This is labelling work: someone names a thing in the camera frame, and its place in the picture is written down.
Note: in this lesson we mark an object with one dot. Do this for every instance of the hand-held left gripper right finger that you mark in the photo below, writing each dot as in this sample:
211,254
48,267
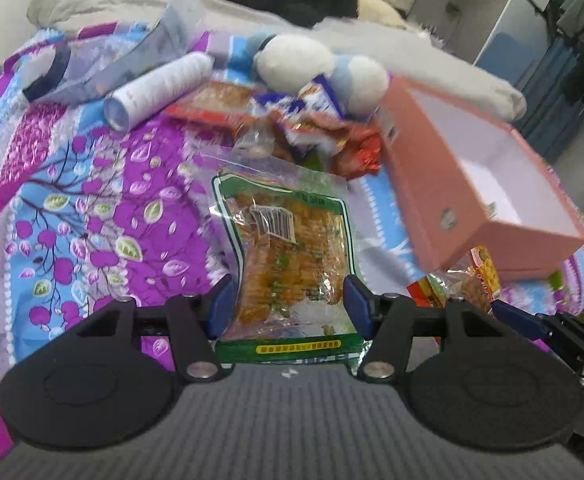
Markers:
359,310

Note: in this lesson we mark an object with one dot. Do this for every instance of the blue white snack packet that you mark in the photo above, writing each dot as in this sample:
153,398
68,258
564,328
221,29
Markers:
322,95

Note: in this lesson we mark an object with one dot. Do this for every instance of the white spray can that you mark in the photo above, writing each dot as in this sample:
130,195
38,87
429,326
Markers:
157,87

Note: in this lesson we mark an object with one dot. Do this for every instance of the white blue plush toy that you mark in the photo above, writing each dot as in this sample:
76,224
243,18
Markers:
297,62

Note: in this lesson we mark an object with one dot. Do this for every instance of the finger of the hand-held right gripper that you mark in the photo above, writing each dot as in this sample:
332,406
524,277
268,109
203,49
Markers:
516,317

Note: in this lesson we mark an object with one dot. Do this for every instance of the clear blue-printed plastic bag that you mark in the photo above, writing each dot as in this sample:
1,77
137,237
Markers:
122,55

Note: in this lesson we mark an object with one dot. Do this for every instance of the green-bordered snack packet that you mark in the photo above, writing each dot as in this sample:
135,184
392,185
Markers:
292,250

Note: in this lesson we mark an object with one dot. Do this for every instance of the pink cardboard box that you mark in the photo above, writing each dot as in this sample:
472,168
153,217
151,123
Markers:
421,185

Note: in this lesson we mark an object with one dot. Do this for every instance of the purple snack packet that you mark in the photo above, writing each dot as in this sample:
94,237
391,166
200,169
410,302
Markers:
279,105

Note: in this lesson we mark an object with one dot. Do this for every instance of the orange flat snack packet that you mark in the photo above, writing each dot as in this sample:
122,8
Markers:
207,102

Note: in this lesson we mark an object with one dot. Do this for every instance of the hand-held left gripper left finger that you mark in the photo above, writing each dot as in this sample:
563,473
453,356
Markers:
224,310

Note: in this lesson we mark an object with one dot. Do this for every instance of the blue curtain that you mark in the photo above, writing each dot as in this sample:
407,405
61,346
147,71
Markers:
546,105

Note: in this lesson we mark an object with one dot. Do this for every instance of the grey blanket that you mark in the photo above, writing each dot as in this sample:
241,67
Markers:
446,75

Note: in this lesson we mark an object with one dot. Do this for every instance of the yellow red snack packet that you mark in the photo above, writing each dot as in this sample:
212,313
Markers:
466,280

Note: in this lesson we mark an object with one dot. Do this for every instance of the beige pink pillow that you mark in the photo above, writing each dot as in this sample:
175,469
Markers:
379,10

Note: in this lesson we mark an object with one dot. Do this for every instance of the blue chair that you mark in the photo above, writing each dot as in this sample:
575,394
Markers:
496,57

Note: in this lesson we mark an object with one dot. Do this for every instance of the purple floral printed bedsheet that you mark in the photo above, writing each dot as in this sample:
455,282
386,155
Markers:
72,210

